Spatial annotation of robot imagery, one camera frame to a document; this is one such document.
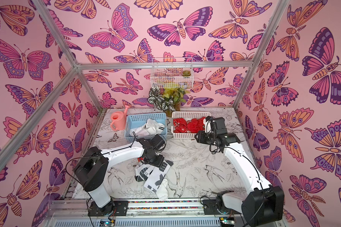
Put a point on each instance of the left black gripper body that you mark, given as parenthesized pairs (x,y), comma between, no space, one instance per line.
(156,160)

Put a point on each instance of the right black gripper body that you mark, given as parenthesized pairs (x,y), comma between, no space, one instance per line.
(202,136)

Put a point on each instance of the white ankle sock black stripes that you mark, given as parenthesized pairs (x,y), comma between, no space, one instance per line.
(151,126)

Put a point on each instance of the light blue plastic basket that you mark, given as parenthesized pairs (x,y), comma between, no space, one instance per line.
(139,120)

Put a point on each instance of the white plastic basket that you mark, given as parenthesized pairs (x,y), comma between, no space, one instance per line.
(187,115)

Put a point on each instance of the plain white sock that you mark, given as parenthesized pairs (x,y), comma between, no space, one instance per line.
(140,131)

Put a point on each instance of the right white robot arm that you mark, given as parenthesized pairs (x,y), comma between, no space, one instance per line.
(263,202)

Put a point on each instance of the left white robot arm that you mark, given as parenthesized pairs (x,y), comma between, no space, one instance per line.
(93,166)

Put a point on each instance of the small succulent in basket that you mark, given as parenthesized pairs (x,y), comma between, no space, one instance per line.
(186,73)

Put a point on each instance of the white sock chevron pattern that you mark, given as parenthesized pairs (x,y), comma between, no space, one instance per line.
(154,178)

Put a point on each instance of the pink watering can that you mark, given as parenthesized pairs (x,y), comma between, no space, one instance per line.
(118,119)

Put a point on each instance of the potted green leafy plant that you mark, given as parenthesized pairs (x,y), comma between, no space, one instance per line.
(167,100)

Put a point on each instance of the white wire wall basket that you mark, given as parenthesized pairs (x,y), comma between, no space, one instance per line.
(166,72)

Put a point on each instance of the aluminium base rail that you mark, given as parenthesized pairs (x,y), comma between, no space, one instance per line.
(190,212)

